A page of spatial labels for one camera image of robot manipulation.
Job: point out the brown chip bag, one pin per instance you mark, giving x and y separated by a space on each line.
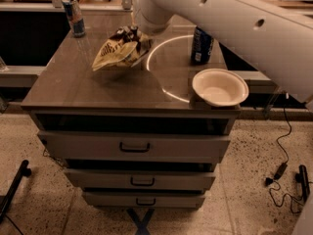
124 49

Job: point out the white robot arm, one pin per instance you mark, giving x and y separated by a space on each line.
274 40

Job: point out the blue soda can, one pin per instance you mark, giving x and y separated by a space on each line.
201 47

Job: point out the redbull can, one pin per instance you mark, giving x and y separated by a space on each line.
74 17

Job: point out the grey drawer cabinet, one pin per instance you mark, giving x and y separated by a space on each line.
155 97

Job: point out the white bowl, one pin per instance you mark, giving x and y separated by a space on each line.
220 88

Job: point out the black stand leg left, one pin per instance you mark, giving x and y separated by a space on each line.
5 200

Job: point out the black stand leg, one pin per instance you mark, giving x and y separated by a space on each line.
302 178
5 200

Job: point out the black stand leg right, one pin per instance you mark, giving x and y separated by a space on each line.
302 178

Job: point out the top drawer with handle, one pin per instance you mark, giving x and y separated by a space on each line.
135 147

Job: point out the drawer with handle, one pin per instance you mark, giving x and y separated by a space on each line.
140 180
144 200
135 147

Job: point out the middle drawer with handle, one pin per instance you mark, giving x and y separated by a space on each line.
140 180

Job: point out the bottom drawer with handle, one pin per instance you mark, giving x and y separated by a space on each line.
144 200

